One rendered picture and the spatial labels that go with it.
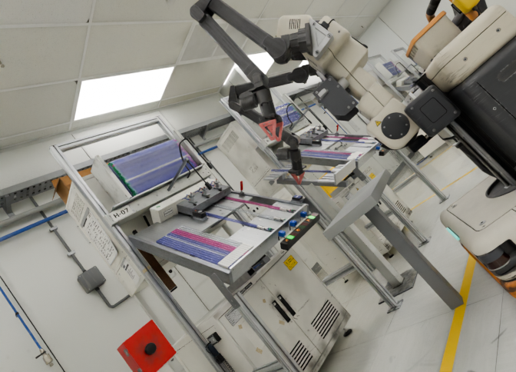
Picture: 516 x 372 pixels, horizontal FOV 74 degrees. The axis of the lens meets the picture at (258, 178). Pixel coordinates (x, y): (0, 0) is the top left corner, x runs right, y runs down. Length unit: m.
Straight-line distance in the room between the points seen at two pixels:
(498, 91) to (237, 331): 1.43
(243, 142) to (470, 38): 2.14
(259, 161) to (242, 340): 1.69
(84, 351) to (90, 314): 0.28
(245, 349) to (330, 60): 1.34
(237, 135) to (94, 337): 2.03
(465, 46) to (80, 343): 3.11
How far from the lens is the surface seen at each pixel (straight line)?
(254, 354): 1.81
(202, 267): 1.59
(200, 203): 2.04
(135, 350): 1.42
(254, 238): 1.71
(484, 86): 1.34
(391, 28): 9.28
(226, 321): 1.78
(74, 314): 3.34
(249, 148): 3.07
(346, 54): 1.53
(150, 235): 1.95
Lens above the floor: 0.71
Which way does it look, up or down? 9 degrees up
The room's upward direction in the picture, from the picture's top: 41 degrees counter-clockwise
